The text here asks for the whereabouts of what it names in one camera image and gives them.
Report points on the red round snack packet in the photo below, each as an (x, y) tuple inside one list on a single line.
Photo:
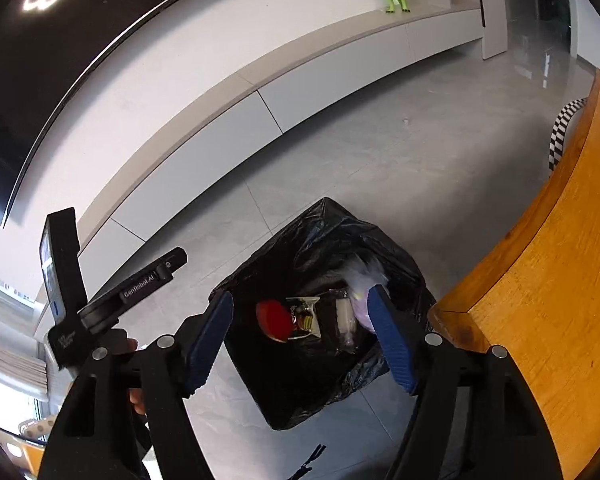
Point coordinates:
[(272, 320)]

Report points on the silver foil wrapper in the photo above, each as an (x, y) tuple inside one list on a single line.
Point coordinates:
[(305, 317)]

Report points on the wooden table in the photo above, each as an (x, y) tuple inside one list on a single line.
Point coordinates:
[(555, 270)]

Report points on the white low cabinet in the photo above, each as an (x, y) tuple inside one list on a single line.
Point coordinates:
[(205, 125)]

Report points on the clear plastic bag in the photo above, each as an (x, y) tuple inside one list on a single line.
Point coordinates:
[(344, 320)]

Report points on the white purple plastic bag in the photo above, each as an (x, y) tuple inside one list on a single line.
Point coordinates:
[(362, 280)]

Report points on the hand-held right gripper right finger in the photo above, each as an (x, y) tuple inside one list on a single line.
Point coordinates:
[(392, 342)]

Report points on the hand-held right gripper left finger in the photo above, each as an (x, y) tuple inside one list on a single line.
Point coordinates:
[(207, 342)]

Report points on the black white checkered mat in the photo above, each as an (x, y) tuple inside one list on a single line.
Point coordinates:
[(560, 135)]

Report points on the grey window curtain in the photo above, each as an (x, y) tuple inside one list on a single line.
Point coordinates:
[(10, 355)]

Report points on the yellow chair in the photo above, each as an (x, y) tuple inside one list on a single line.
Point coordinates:
[(22, 452)]

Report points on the white tall cabinet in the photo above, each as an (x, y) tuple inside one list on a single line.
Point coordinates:
[(492, 15)]

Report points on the person's left hand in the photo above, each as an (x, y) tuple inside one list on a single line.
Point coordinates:
[(131, 346)]

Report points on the black television screen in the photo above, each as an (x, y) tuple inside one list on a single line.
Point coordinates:
[(0, 170)]

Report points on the black trash bag bin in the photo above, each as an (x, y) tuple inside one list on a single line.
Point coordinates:
[(300, 260)]

